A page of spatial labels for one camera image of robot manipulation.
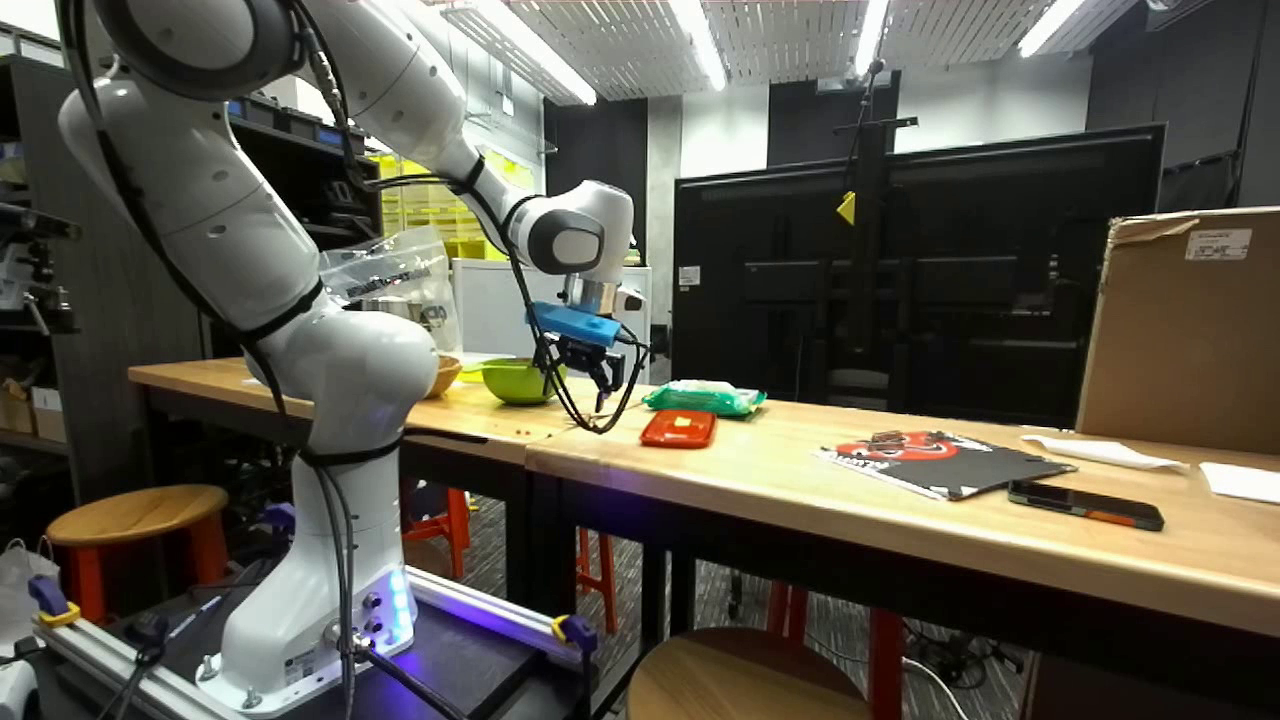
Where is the red and black magazine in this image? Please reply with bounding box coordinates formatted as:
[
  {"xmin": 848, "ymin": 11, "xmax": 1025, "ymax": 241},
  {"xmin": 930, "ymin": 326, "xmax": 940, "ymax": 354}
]
[{"xmin": 813, "ymin": 429, "xmax": 1079, "ymax": 502}]

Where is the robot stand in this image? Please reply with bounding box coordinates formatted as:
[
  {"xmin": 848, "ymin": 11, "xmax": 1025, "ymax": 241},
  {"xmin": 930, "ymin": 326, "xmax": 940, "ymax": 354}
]
[{"xmin": 30, "ymin": 565, "xmax": 601, "ymax": 720}]

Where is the stack of yellow bins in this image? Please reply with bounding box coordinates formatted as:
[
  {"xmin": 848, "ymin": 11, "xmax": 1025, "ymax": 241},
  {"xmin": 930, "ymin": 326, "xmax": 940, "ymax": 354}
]
[{"xmin": 383, "ymin": 152, "xmax": 538, "ymax": 263}]

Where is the blue and yellow clamp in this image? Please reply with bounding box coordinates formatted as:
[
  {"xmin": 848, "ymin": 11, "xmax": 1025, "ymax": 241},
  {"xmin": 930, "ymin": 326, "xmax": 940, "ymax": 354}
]
[
  {"xmin": 27, "ymin": 573, "xmax": 82, "ymax": 630},
  {"xmin": 550, "ymin": 612, "xmax": 600, "ymax": 653}
]

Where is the camera on mount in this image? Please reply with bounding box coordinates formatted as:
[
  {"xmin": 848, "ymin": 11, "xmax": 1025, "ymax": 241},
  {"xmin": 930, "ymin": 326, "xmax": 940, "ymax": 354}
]
[{"xmin": 0, "ymin": 200, "xmax": 83, "ymax": 337}]

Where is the white paper napkin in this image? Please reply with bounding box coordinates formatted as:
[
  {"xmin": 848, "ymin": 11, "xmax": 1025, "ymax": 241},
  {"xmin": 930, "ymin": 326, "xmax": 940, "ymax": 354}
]
[{"xmin": 1021, "ymin": 433, "xmax": 1188, "ymax": 472}]

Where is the green wipes packet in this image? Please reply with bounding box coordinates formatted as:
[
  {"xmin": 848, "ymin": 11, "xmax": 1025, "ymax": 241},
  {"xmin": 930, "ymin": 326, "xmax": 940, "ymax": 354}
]
[{"xmin": 641, "ymin": 379, "xmax": 768, "ymax": 419}]

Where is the wooden bowl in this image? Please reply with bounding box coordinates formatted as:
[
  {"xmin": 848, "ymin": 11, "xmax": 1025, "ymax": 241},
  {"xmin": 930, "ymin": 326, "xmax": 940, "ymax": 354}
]
[{"xmin": 424, "ymin": 352, "xmax": 464, "ymax": 400}]

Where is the wooden stool with red legs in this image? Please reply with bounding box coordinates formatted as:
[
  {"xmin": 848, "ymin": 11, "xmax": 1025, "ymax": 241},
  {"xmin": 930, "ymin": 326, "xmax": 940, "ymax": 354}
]
[
  {"xmin": 400, "ymin": 486, "xmax": 473, "ymax": 582},
  {"xmin": 626, "ymin": 606, "xmax": 907, "ymax": 720},
  {"xmin": 574, "ymin": 527, "xmax": 619, "ymax": 635},
  {"xmin": 46, "ymin": 484, "xmax": 232, "ymax": 627}
]

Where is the dark storage shelf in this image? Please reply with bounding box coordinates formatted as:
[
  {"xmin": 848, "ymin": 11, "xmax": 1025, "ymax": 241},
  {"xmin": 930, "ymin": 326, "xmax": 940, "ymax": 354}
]
[{"xmin": 0, "ymin": 25, "xmax": 383, "ymax": 501}]

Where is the red plastic lid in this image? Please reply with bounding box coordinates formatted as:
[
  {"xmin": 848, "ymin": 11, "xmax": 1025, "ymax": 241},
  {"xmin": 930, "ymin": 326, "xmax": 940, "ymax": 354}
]
[{"xmin": 639, "ymin": 408, "xmax": 719, "ymax": 450}]

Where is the stack of cardboard boxes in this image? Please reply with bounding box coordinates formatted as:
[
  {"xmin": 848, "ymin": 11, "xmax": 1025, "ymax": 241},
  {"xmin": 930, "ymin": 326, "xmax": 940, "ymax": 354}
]
[{"xmin": 0, "ymin": 378, "xmax": 70, "ymax": 445}]

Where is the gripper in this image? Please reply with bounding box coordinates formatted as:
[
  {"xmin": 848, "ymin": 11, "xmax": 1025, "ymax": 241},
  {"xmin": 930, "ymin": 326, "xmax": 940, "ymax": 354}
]
[{"xmin": 547, "ymin": 335, "xmax": 629, "ymax": 414}]

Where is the large black screen on stand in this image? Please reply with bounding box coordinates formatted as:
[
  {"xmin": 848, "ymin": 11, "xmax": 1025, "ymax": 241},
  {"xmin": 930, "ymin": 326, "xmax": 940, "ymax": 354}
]
[{"xmin": 671, "ymin": 58, "xmax": 1169, "ymax": 430}]

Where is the black smartphone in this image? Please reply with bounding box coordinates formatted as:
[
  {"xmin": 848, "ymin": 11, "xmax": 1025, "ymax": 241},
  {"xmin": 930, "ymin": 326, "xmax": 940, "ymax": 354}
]
[{"xmin": 1007, "ymin": 480, "xmax": 1167, "ymax": 533}]

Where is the white paper sheet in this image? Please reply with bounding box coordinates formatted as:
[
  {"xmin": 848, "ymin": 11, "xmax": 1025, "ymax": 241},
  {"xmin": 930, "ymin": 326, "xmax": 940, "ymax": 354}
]
[{"xmin": 1199, "ymin": 461, "xmax": 1280, "ymax": 506}]

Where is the cardboard box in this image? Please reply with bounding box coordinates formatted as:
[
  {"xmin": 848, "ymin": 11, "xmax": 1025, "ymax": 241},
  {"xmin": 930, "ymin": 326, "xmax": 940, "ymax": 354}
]
[{"xmin": 1076, "ymin": 206, "xmax": 1280, "ymax": 457}]

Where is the black cable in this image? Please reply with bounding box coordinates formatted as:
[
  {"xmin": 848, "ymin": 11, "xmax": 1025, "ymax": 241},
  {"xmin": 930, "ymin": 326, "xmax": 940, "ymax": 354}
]
[{"xmin": 362, "ymin": 643, "xmax": 473, "ymax": 720}]

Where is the green bowl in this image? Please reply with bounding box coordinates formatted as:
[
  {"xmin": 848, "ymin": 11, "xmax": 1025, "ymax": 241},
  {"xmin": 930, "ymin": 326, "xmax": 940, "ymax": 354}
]
[{"xmin": 482, "ymin": 358, "xmax": 568, "ymax": 406}]

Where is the clear plastic bag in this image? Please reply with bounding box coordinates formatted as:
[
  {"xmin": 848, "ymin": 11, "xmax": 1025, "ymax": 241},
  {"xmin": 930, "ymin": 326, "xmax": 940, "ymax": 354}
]
[{"xmin": 319, "ymin": 227, "xmax": 464, "ymax": 355}]

